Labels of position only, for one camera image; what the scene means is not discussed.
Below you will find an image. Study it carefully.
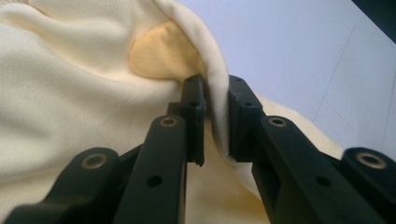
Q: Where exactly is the cream yellow baby romper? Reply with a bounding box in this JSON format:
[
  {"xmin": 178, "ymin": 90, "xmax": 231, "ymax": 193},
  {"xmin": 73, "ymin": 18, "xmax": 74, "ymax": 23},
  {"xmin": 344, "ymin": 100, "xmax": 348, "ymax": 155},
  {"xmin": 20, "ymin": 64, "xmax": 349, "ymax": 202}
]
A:
[{"xmin": 0, "ymin": 0, "xmax": 346, "ymax": 224}]

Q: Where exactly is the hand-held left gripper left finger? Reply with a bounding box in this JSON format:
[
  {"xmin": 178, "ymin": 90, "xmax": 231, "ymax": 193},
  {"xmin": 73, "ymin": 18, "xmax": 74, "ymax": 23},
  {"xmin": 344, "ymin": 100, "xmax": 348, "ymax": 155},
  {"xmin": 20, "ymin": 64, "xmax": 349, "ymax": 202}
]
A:
[{"xmin": 179, "ymin": 73, "xmax": 207, "ymax": 167}]

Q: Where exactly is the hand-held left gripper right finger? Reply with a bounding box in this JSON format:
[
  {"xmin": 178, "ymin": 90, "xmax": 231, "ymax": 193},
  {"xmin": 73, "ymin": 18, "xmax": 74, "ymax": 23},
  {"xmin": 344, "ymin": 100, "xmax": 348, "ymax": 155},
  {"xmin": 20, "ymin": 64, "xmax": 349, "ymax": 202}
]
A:
[{"xmin": 228, "ymin": 74, "xmax": 266, "ymax": 163}]

